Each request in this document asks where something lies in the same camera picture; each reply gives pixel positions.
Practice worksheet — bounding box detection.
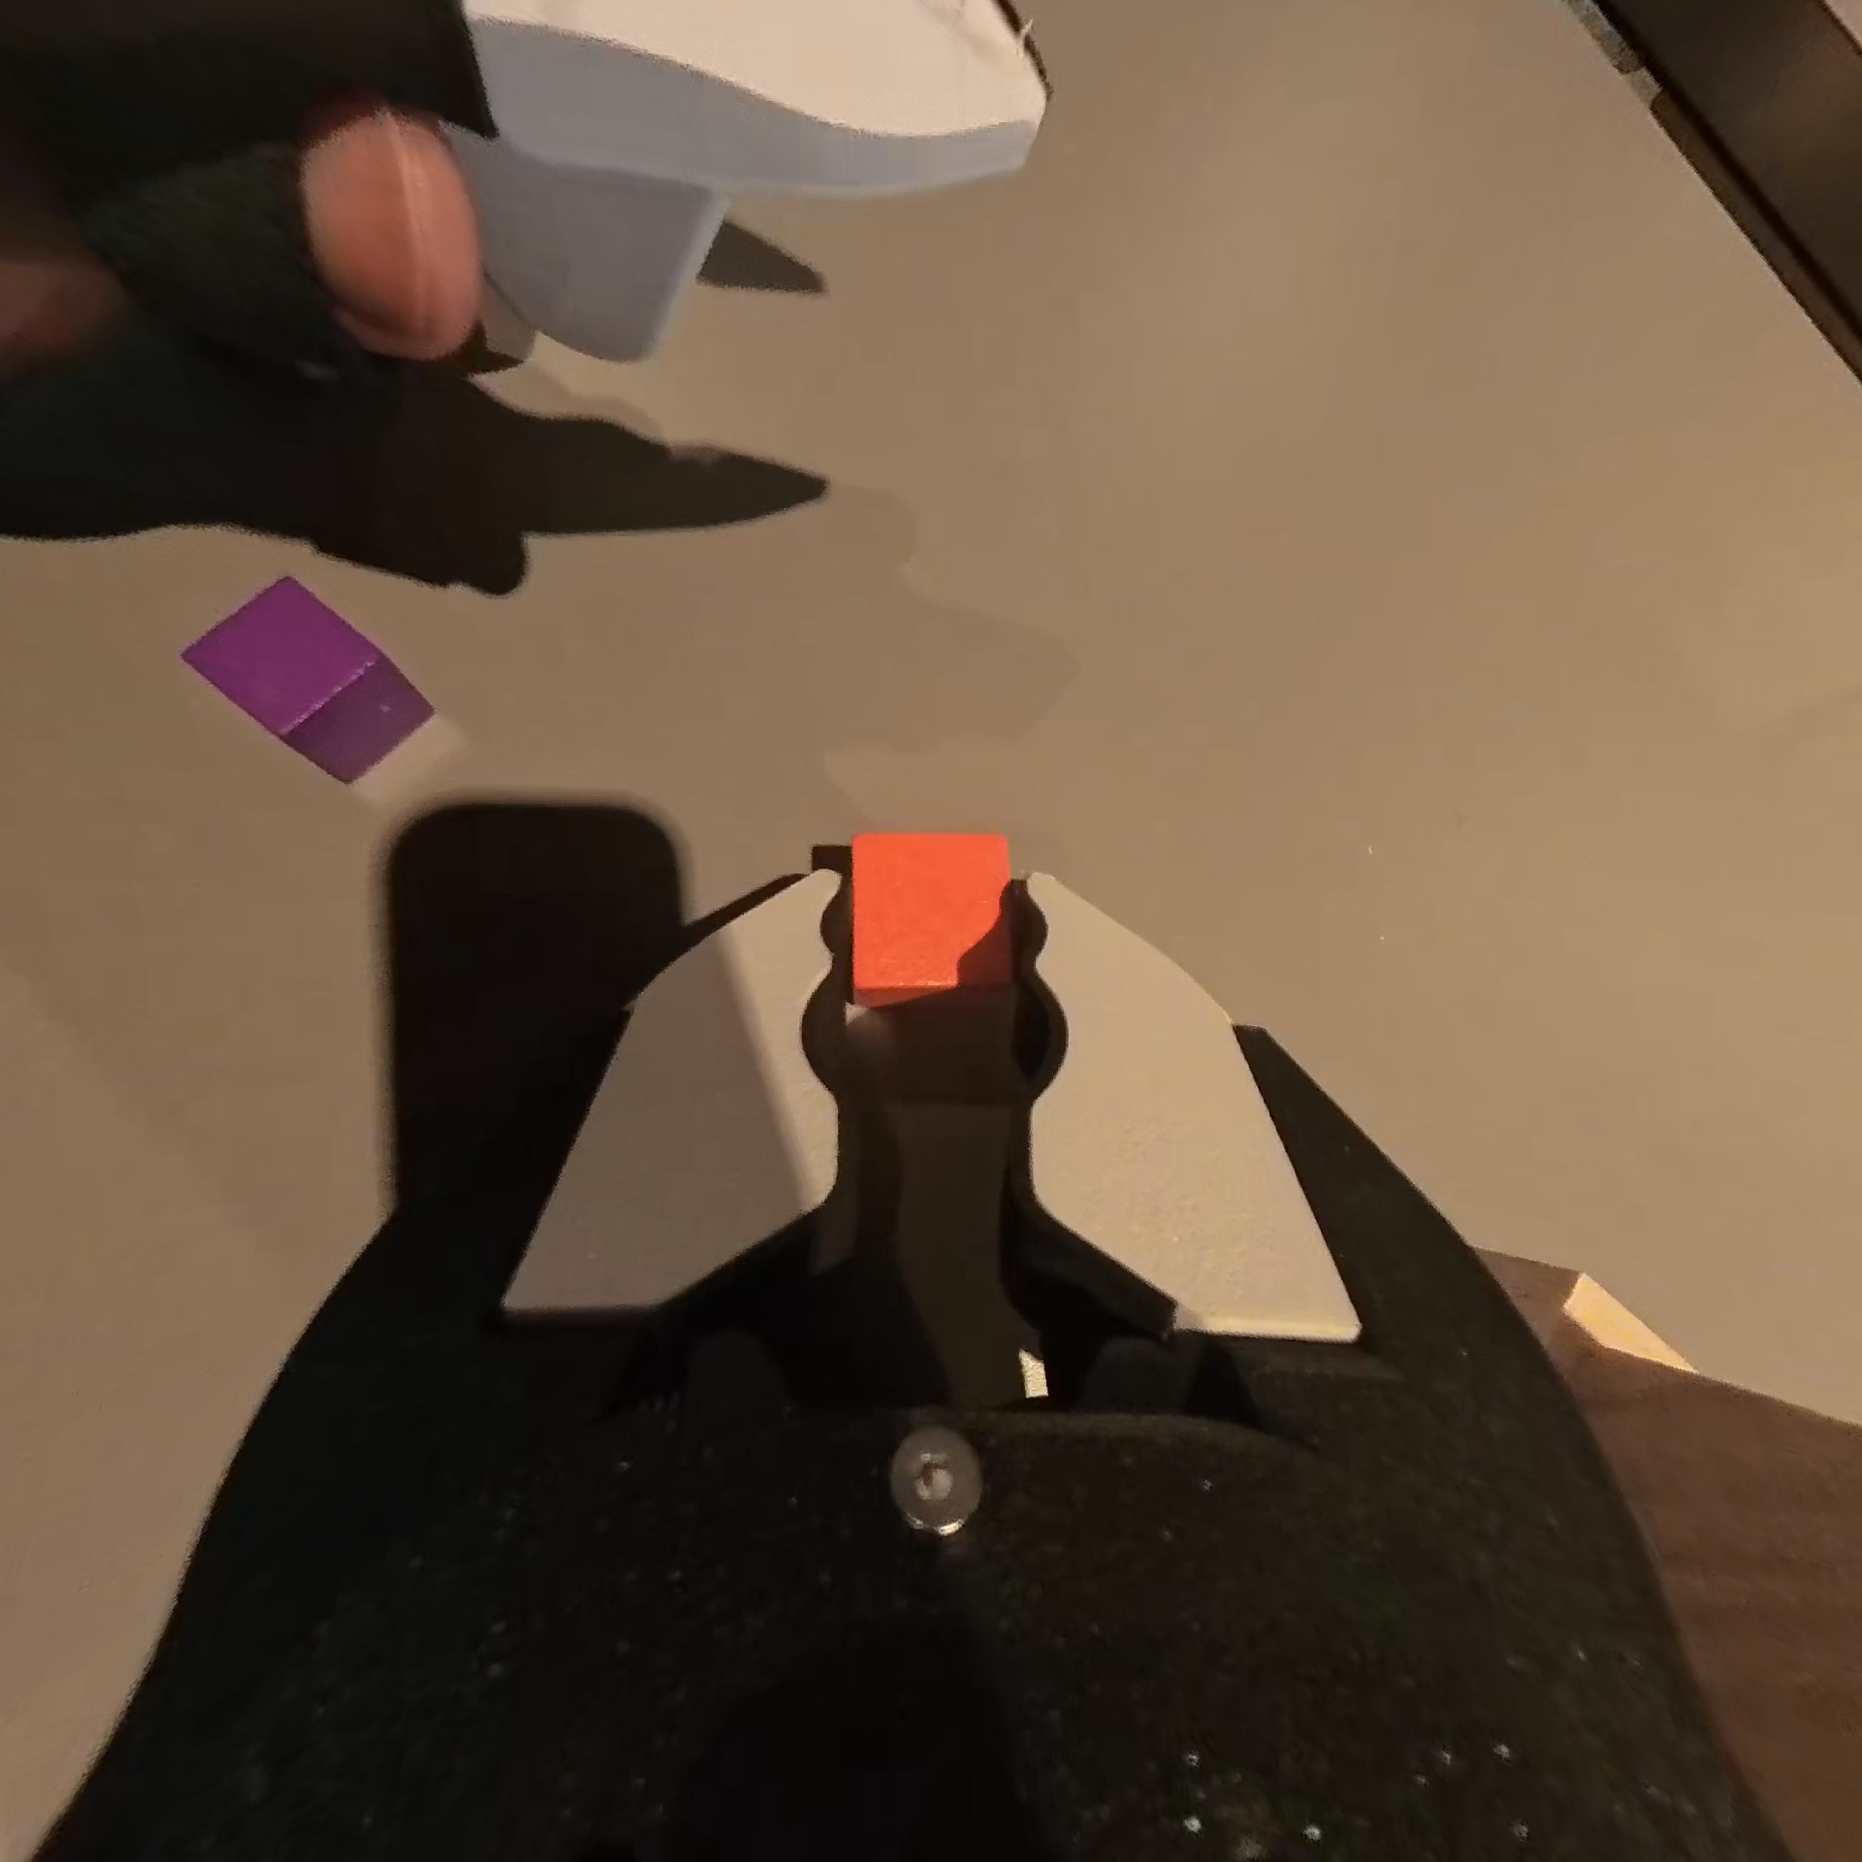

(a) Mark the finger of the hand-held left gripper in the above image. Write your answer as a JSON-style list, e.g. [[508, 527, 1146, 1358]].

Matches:
[[461, 0, 1053, 366]]

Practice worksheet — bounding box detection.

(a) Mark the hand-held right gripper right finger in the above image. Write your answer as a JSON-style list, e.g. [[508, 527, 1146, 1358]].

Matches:
[[1002, 869, 1367, 1346]]

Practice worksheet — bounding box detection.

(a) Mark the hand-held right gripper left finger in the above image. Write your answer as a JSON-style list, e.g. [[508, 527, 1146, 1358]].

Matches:
[[498, 867, 861, 1321]]

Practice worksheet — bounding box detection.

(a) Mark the red wooden cube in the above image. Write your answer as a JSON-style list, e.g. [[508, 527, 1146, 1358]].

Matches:
[[845, 830, 1014, 1010]]

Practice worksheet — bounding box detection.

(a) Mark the purple wooden cube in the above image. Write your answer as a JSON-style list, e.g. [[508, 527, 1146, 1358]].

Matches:
[[180, 576, 436, 785]]

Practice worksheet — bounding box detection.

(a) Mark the large plain wooden cube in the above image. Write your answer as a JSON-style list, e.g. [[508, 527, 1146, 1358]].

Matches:
[[1468, 1247, 1862, 1862]]

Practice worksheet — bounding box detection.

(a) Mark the person's left hand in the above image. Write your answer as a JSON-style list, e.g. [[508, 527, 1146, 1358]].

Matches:
[[296, 105, 492, 366]]

